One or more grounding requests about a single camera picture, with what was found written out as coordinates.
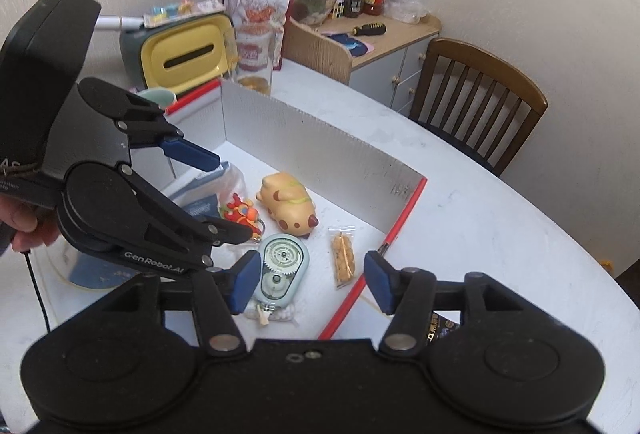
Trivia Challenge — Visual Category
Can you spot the wet wipes pack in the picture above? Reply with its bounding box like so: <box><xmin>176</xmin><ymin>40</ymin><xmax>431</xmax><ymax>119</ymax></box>
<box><xmin>167</xmin><ymin>161</ymin><xmax>246</xmax><ymax>225</ymax></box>

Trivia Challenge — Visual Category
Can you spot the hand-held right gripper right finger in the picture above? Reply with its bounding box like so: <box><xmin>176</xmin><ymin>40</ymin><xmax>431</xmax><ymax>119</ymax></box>
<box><xmin>364</xmin><ymin>250</ymin><xmax>524</xmax><ymax>358</ymax></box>

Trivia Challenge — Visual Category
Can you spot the black cable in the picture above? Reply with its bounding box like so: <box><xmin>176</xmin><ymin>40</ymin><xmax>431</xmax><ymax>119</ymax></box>
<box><xmin>22</xmin><ymin>250</ymin><xmax>52</xmax><ymax>334</ymax></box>

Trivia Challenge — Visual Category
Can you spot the black yellow screwdriver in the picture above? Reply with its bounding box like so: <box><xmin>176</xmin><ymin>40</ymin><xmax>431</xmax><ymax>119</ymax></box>
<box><xmin>350</xmin><ymin>21</ymin><xmax>387</xmax><ymax>38</ymax></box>

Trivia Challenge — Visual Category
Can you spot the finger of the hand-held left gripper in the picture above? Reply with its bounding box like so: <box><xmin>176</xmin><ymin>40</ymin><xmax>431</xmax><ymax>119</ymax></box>
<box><xmin>119</xmin><ymin>90</ymin><xmax>221</xmax><ymax>173</ymax></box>
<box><xmin>130</xmin><ymin>169</ymin><xmax>254</xmax><ymax>261</ymax></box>

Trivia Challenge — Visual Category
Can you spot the person's left hand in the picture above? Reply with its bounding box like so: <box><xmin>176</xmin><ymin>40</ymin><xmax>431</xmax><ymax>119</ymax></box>
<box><xmin>0</xmin><ymin>195</ymin><xmax>62</xmax><ymax>256</ymax></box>

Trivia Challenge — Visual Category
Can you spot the mint green cup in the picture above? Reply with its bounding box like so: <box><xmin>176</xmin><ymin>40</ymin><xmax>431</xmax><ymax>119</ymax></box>
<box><xmin>135</xmin><ymin>87</ymin><xmax>178</xmax><ymax>115</ymax></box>

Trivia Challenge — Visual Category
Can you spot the yellow capybara toy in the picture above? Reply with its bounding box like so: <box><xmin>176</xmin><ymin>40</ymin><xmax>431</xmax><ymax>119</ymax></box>
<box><xmin>256</xmin><ymin>171</ymin><xmax>321</xmax><ymax>241</ymax></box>

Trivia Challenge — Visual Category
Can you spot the brown wooden chair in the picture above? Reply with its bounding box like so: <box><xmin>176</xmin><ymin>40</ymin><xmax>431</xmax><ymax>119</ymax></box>
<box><xmin>409</xmin><ymin>38</ymin><xmax>549</xmax><ymax>178</ymax></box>

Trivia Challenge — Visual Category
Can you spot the wooden top cabinet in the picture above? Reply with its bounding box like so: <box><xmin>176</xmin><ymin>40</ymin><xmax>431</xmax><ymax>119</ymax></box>
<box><xmin>281</xmin><ymin>12</ymin><xmax>443</xmax><ymax>115</ymax></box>

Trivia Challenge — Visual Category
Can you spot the blue mouse pad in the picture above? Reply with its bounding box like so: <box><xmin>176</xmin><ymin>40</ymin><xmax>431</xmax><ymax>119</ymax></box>
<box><xmin>320</xmin><ymin>30</ymin><xmax>377</xmax><ymax>58</ymax></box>

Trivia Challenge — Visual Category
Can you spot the mint correction tape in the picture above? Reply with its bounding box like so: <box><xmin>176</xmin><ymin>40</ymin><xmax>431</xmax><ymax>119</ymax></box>
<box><xmin>250</xmin><ymin>234</ymin><xmax>311</xmax><ymax>308</ymax></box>

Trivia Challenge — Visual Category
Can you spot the white rod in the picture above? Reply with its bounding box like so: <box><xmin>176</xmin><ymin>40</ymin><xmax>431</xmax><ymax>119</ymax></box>
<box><xmin>95</xmin><ymin>14</ymin><xmax>147</xmax><ymax>31</ymax></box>

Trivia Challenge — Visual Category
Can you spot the yellow grey tissue box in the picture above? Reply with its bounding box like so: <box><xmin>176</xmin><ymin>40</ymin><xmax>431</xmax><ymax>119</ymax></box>
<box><xmin>119</xmin><ymin>9</ymin><xmax>237</xmax><ymax>98</ymax></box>

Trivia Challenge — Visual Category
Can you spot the red shoe box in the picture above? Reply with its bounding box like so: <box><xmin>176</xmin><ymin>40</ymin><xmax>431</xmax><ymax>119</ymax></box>
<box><xmin>150</xmin><ymin>78</ymin><xmax>430</xmax><ymax>342</ymax></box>

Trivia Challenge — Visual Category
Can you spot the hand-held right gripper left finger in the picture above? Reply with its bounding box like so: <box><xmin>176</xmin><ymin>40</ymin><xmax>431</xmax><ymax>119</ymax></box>
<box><xmin>97</xmin><ymin>250</ymin><xmax>262</xmax><ymax>359</ymax></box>

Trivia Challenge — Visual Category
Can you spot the small yellow snack packet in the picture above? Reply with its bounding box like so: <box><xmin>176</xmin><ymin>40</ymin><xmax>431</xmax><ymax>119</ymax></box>
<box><xmin>327</xmin><ymin>225</ymin><xmax>359</xmax><ymax>290</ymax></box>

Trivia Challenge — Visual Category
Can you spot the clear glass tumbler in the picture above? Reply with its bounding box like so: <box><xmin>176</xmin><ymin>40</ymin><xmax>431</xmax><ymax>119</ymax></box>
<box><xmin>234</xmin><ymin>25</ymin><xmax>276</xmax><ymax>96</ymax></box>

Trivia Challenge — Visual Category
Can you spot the red toy keychain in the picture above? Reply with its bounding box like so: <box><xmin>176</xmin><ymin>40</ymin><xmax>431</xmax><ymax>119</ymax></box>
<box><xmin>220</xmin><ymin>193</ymin><xmax>266</xmax><ymax>245</ymax></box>

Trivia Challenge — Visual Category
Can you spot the colourful blister pack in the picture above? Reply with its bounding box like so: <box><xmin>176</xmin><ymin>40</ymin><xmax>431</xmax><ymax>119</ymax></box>
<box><xmin>143</xmin><ymin>0</ymin><xmax>226</xmax><ymax>26</ymax></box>

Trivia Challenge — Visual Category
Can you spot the black snack packet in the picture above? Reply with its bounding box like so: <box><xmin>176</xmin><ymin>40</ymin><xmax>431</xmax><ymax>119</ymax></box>
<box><xmin>425</xmin><ymin>309</ymin><xmax>464</xmax><ymax>345</ymax></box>

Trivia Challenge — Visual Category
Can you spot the clear plastic bag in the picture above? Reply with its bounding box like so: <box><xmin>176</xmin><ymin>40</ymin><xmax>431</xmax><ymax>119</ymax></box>
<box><xmin>385</xmin><ymin>0</ymin><xmax>431</xmax><ymax>25</ymax></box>

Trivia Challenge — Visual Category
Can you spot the bag of cotton swabs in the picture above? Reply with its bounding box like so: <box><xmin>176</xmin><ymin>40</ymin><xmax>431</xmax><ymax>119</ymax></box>
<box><xmin>245</xmin><ymin>301</ymin><xmax>301</xmax><ymax>330</ymax></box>

